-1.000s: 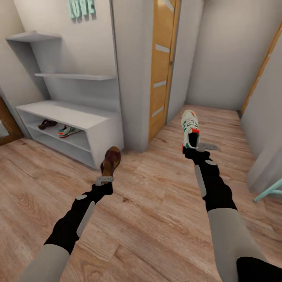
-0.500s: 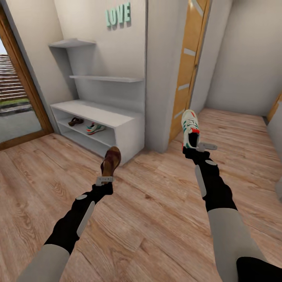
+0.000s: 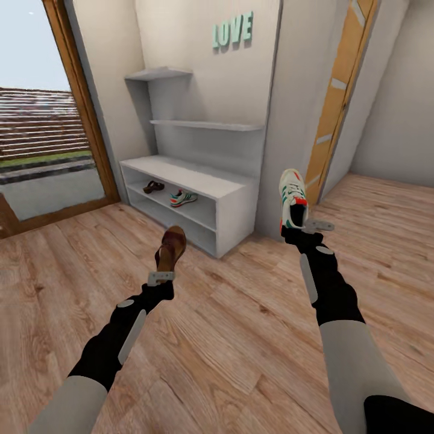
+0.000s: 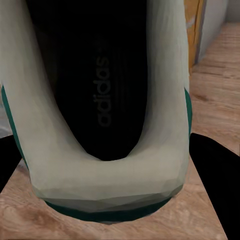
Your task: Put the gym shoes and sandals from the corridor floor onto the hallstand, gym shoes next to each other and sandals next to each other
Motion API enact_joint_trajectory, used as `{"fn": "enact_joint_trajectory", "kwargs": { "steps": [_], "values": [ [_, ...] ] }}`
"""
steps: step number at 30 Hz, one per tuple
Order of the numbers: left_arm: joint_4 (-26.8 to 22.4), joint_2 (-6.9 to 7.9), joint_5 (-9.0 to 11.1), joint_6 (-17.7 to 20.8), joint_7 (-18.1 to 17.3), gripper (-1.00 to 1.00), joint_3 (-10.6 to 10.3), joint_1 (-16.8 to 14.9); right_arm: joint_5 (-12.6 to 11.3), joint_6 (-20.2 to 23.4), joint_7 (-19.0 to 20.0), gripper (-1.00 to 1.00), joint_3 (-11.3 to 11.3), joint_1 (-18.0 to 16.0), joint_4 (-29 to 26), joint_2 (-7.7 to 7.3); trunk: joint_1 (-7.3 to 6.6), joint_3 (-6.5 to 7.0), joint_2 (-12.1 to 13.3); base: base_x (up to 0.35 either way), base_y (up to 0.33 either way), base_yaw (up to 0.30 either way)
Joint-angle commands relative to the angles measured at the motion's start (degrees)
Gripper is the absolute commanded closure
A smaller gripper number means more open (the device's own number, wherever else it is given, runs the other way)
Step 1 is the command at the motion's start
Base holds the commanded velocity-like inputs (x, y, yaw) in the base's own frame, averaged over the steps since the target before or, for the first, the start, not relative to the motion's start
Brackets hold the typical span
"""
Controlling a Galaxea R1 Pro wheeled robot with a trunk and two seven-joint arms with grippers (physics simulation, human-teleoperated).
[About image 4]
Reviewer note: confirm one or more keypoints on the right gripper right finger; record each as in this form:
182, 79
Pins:
219, 170

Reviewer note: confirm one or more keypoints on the gym shoe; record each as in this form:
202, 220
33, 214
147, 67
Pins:
97, 96

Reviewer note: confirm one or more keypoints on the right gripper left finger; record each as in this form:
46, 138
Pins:
10, 157

